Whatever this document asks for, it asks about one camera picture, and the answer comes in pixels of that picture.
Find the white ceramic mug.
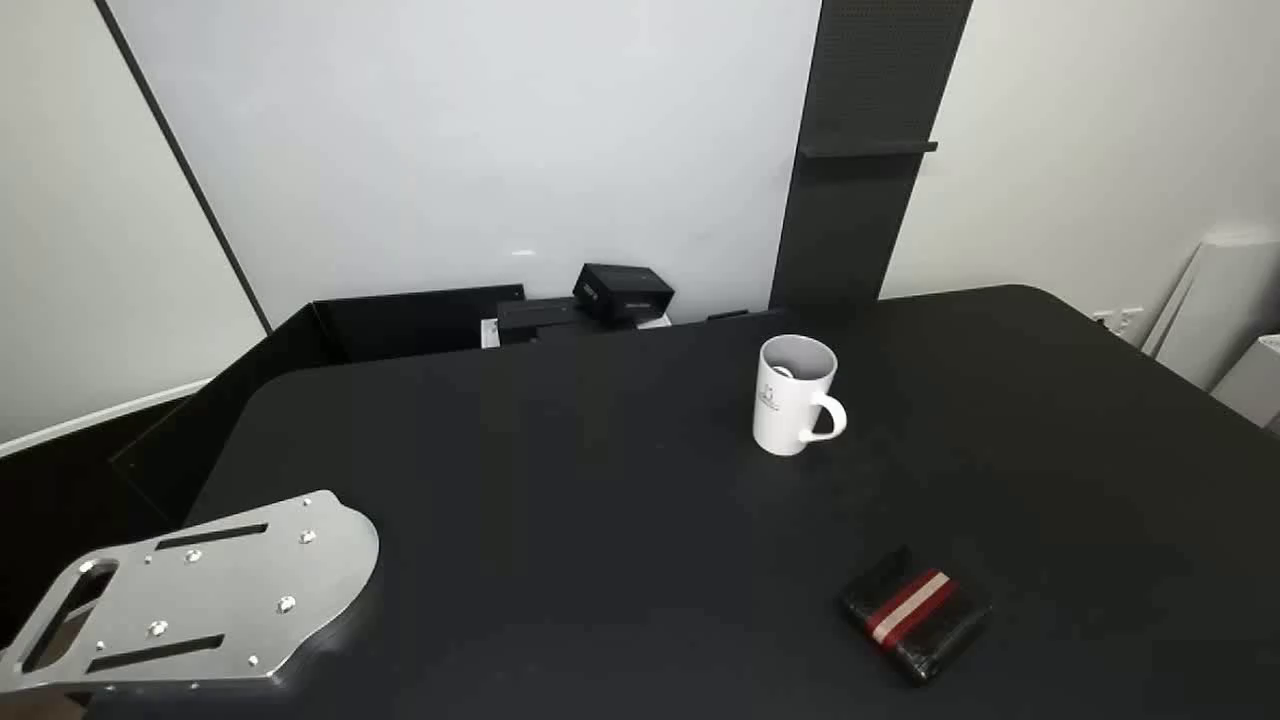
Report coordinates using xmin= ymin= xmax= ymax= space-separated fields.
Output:
xmin=749 ymin=331 xmax=853 ymax=458

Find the white whiteboard panel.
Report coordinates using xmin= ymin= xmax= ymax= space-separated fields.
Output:
xmin=91 ymin=0 xmax=824 ymax=335

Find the black vertical pillar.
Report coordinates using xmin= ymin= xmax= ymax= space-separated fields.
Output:
xmin=768 ymin=0 xmax=974 ymax=318

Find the black box red white stripe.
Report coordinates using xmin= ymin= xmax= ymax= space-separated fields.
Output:
xmin=834 ymin=541 xmax=992 ymax=686

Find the silver metal mounting plate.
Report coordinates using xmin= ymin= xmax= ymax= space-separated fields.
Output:
xmin=0 ymin=484 xmax=385 ymax=699

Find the white leaning board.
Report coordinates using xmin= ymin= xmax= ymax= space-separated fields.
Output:
xmin=1148 ymin=226 xmax=1280 ymax=392
xmin=1209 ymin=331 xmax=1280 ymax=433

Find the small black camera box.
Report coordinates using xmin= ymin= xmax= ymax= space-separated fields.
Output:
xmin=573 ymin=258 xmax=680 ymax=326

